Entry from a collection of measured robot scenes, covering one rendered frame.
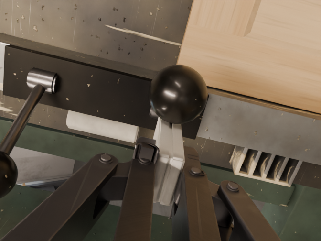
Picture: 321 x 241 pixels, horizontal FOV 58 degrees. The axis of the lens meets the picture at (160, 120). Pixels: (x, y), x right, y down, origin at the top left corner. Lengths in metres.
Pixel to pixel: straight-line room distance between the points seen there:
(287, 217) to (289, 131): 0.20
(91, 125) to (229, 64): 0.16
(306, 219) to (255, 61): 0.28
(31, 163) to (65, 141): 4.08
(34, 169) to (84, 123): 4.28
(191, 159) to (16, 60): 0.21
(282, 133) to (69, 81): 0.23
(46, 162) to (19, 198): 4.08
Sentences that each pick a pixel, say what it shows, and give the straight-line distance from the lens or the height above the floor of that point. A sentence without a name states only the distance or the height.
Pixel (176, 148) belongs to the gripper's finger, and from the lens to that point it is 0.16.
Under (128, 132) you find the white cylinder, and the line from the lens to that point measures 0.32.
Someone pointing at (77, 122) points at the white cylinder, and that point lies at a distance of 0.33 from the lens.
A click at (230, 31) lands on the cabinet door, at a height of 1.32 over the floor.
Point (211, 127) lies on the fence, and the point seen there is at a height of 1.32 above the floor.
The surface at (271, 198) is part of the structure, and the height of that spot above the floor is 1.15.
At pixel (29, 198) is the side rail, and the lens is 0.49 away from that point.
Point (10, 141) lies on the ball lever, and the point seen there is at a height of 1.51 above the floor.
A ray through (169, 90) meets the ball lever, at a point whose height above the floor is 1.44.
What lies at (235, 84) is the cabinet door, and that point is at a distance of 0.32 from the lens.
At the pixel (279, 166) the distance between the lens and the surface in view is 0.37.
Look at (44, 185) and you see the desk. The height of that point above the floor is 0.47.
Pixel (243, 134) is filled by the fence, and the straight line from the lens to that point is 0.32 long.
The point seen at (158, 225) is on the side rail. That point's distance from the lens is 0.48.
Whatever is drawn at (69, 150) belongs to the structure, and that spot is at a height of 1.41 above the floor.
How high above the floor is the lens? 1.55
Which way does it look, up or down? 36 degrees down
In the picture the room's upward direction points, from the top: 92 degrees counter-clockwise
